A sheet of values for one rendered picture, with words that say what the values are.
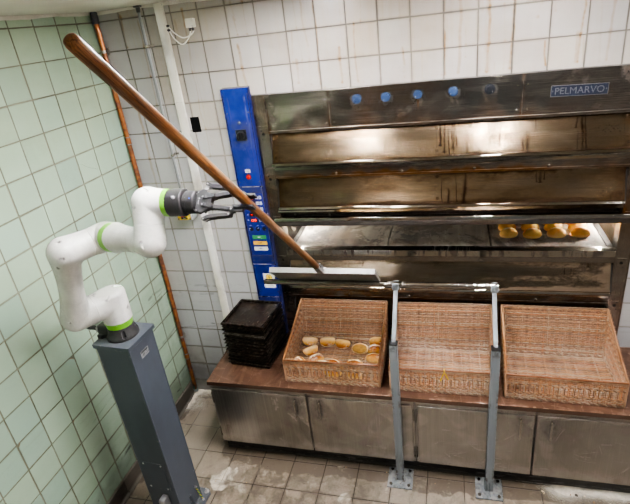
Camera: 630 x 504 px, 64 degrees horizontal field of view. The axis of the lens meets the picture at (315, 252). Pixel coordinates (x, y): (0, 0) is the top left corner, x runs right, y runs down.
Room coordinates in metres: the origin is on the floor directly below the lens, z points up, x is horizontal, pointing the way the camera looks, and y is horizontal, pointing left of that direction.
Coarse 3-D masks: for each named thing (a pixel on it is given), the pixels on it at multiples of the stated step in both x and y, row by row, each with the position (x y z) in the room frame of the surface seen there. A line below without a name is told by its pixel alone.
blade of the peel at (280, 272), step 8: (272, 272) 2.31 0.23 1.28; (280, 272) 2.29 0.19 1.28; (288, 272) 2.28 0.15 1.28; (296, 272) 2.27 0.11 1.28; (304, 272) 2.26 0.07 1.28; (312, 272) 2.25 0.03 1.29; (328, 272) 2.22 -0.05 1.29; (336, 272) 2.21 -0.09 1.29; (344, 272) 2.20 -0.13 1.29; (352, 272) 2.19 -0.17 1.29; (360, 272) 2.18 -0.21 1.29; (368, 272) 2.17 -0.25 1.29; (376, 272) 2.21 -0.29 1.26; (360, 280) 2.30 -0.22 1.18; (368, 280) 2.29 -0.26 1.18; (376, 280) 2.27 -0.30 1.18
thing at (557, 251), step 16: (448, 256) 2.51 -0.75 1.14; (464, 256) 2.49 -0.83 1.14; (480, 256) 2.46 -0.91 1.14; (496, 256) 2.44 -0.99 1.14; (512, 256) 2.41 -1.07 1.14; (528, 256) 2.39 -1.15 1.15; (544, 256) 2.37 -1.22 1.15; (560, 256) 2.34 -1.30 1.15; (576, 256) 2.32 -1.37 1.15; (592, 256) 2.30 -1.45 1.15; (608, 256) 2.28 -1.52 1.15
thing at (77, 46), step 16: (80, 48) 0.94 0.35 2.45; (96, 64) 0.97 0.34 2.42; (112, 80) 1.00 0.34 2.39; (128, 96) 1.04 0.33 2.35; (144, 112) 1.08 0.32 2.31; (160, 128) 1.13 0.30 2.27; (176, 144) 1.19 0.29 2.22; (192, 144) 1.23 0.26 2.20; (208, 160) 1.29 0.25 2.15; (224, 176) 1.36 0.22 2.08; (240, 192) 1.45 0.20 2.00; (256, 208) 1.55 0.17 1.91; (272, 224) 1.66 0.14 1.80; (288, 240) 1.81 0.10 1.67; (304, 256) 1.99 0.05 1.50
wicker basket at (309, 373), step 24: (312, 312) 2.70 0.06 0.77; (336, 312) 2.66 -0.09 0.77; (360, 312) 2.62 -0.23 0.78; (384, 312) 2.50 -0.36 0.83; (336, 336) 2.62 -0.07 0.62; (360, 336) 2.58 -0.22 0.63; (384, 336) 2.40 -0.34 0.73; (288, 360) 2.29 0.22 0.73; (312, 360) 2.26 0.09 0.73; (360, 360) 2.39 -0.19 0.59; (384, 360) 2.33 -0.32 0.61; (336, 384) 2.21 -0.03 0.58; (360, 384) 2.18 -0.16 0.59
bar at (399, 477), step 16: (464, 288) 2.13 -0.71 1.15; (480, 288) 2.11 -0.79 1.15; (496, 288) 2.08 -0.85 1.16; (496, 304) 2.04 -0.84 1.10; (496, 320) 1.98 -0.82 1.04; (496, 336) 1.93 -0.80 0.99; (496, 352) 1.87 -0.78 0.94; (496, 368) 1.87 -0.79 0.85; (496, 384) 1.87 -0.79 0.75; (400, 400) 2.04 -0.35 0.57; (496, 400) 1.87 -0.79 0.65; (400, 416) 2.01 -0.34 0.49; (496, 416) 1.87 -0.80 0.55; (400, 432) 2.01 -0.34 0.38; (400, 448) 2.01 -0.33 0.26; (400, 464) 2.01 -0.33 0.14; (400, 480) 2.01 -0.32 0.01; (480, 480) 1.95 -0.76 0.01; (496, 480) 1.93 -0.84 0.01; (480, 496) 1.85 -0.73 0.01; (496, 496) 1.84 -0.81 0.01
